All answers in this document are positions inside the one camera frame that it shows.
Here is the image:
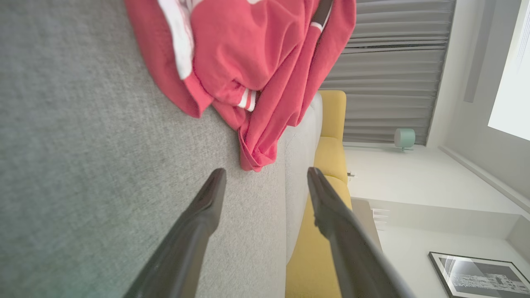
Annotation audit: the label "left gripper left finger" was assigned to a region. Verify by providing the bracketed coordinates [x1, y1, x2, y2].
[123, 168, 227, 298]

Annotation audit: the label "large grey sofa ottoman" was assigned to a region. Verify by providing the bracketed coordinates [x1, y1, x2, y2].
[0, 0, 290, 298]

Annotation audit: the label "black framed picture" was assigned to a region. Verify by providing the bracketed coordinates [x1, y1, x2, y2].
[428, 251, 530, 298]

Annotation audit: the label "teal shade floor lamp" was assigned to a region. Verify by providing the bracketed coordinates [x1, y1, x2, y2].
[343, 127, 416, 153]

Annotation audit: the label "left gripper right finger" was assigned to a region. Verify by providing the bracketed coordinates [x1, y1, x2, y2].
[306, 167, 417, 298]

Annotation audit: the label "yellow sofa back cushion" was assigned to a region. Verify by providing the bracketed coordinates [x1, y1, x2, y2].
[313, 137, 348, 185]
[318, 90, 347, 140]
[285, 176, 353, 298]

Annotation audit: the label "grey pleated curtain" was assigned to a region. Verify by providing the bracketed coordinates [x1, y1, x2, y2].
[319, 0, 457, 145]

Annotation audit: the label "white upright slats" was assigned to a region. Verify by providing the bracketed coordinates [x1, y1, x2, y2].
[371, 208, 390, 231]

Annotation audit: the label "red white basketball jersey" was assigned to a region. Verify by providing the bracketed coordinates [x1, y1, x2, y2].
[188, 0, 357, 172]

